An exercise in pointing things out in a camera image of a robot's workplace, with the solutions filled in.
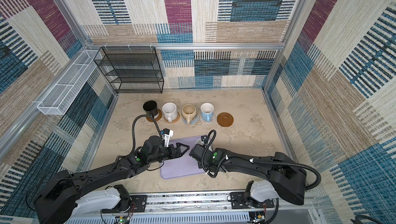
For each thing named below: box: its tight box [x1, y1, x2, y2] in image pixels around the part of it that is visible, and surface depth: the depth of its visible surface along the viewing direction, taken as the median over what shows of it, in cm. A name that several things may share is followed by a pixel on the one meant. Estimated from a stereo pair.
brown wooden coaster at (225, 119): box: [216, 112, 235, 127], surface depth 105 cm
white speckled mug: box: [161, 102, 178, 123], surface depth 101 cm
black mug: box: [142, 100, 159, 119], surface depth 101 cm
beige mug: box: [181, 104, 197, 126], surface depth 99 cm
